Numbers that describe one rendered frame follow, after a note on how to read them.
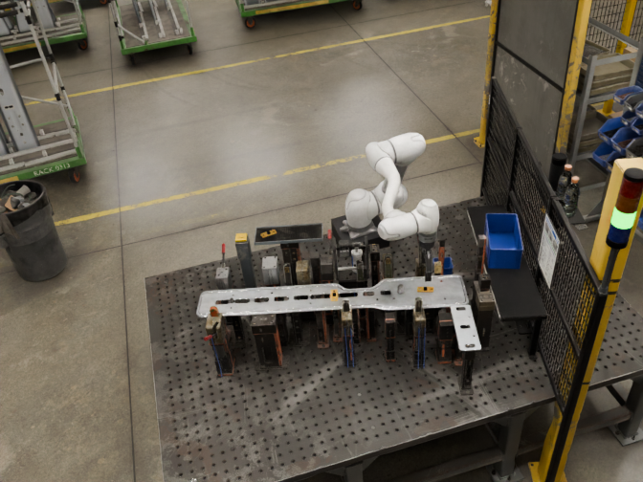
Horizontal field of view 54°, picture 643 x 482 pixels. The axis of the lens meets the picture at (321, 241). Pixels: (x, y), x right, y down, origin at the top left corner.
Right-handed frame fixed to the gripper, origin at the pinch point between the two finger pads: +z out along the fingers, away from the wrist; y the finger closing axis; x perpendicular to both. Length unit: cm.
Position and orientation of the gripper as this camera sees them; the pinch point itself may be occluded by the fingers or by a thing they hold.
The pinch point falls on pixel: (426, 270)
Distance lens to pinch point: 315.0
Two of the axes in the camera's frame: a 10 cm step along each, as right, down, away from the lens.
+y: 0.0, 6.3, -7.8
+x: 10.0, -0.6, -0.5
